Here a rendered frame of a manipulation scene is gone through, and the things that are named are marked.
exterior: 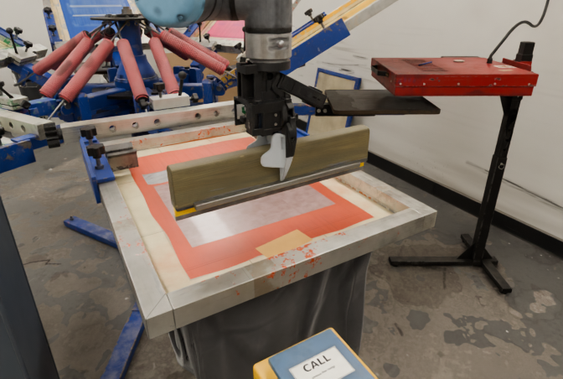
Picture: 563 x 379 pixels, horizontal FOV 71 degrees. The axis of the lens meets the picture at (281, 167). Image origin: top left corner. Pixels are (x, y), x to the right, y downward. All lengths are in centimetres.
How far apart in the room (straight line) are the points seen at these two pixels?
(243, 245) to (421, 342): 134
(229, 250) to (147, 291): 19
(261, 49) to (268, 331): 56
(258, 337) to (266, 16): 61
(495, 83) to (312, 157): 120
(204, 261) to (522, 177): 230
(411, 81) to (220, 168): 117
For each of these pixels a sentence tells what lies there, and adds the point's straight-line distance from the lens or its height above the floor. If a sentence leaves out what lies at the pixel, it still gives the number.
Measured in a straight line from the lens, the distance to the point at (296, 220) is 84.
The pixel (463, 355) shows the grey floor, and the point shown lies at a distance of 199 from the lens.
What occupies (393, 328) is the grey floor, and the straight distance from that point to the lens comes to 200.
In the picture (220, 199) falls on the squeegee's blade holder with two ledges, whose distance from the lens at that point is 67.
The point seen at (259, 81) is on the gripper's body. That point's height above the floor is 127.
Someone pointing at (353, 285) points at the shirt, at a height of 78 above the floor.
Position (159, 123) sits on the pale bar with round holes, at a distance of 135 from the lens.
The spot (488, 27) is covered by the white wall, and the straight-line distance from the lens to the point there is 280.
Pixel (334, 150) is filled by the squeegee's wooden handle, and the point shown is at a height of 112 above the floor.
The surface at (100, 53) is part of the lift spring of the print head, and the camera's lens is 173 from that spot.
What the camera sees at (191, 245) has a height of 96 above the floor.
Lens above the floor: 139
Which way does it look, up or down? 24 degrees down
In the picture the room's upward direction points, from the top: straight up
